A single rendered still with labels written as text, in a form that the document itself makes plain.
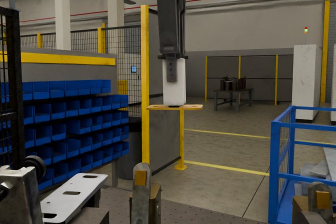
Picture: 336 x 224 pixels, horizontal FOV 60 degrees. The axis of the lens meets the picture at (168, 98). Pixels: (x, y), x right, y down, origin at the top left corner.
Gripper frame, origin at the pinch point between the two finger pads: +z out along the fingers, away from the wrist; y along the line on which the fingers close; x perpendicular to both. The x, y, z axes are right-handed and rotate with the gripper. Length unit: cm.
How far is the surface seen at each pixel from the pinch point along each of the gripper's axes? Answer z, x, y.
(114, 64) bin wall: -8, 104, 249
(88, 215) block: 31.5, 23.8, 16.5
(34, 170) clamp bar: 8.0, 11.8, -17.8
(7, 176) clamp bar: 8.0, 13.3, -19.8
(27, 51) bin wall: -17, 135, 152
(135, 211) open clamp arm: 27.6, 10.8, 12.1
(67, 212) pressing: 29.4, 27.2, 13.3
